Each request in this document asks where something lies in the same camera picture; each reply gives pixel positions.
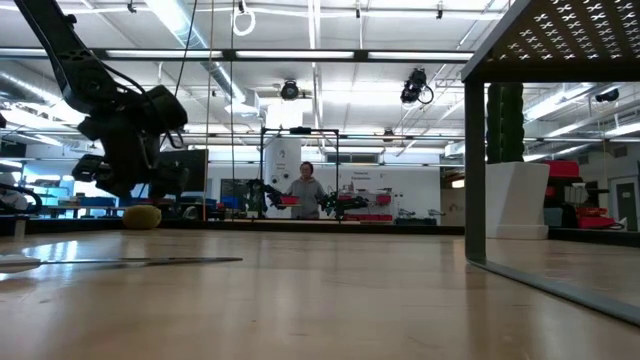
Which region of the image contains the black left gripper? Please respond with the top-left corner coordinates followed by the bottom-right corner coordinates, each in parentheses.
top-left (73, 117), bottom-right (190, 200)

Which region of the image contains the brown green kiwi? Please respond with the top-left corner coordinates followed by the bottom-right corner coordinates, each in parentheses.
top-left (122, 204), bottom-right (163, 231)

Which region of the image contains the black monitor on stand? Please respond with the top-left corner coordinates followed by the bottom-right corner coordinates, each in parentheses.
top-left (158, 148), bottom-right (209, 194)

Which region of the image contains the white LED light bar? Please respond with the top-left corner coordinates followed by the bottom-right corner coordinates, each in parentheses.
top-left (368, 51), bottom-right (474, 61)
top-left (104, 49), bottom-right (224, 59)
top-left (234, 50), bottom-right (355, 60)

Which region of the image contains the person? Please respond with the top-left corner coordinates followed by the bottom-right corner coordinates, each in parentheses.
top-left (284, 160), bottom-right (329, 220)

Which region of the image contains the black round ceiling fixture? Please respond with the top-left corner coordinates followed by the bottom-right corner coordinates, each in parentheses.
top-left (279, 79), bottom-right (300, 101)

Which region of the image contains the grey perforated metal riser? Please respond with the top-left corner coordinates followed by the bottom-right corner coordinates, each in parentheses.
top-left (460, 0), bottom-right (640, 329)

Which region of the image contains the green cactus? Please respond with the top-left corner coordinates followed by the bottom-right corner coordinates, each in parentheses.
top-left (486, 82), bottom-right (526, 165)

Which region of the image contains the white angular plant pot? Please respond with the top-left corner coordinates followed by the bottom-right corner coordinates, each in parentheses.
top-left (485, 160), bottom-right (551, 240)

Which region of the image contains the black aluminium frame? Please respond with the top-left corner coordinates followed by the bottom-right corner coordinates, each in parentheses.
top-left (0, 47), bottom-right (640, 249)

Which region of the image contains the white hanging ring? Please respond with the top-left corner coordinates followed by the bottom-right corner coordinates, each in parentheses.
top-left (232, 7), bottom-right (257, 37)

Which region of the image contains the black ceiling camera device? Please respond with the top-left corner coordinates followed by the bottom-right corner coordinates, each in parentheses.
top-left (399, 68), bottom-right (434, 106)

